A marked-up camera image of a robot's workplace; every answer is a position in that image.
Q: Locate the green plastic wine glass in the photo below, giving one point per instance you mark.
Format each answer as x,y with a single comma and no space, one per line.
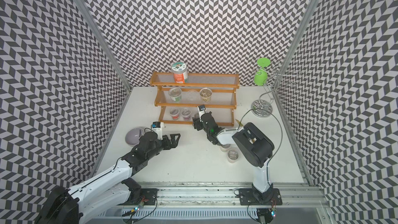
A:
261,74

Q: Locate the seed cup red label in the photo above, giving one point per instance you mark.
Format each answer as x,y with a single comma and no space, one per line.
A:
174,113

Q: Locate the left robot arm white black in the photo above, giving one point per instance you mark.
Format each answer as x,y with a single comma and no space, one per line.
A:
84,201

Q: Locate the lilac bowl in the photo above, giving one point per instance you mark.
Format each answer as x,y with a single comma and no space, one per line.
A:
132,138

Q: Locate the clear plastic lid on shelf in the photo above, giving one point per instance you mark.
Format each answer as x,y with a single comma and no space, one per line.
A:
193,95

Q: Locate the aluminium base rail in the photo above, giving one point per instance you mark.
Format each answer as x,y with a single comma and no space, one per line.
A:
188,202

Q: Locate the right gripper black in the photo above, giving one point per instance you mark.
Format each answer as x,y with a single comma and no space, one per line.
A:
196,123

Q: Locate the tall seed jar orange label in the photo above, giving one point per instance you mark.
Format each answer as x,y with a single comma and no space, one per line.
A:
180,72

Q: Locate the wooden two-tier shelf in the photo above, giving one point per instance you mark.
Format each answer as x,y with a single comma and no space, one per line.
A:
216,91

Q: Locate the green label seed cup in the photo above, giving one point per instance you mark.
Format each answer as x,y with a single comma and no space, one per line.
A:
175,94

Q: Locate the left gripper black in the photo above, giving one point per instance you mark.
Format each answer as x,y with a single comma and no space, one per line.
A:
174,143

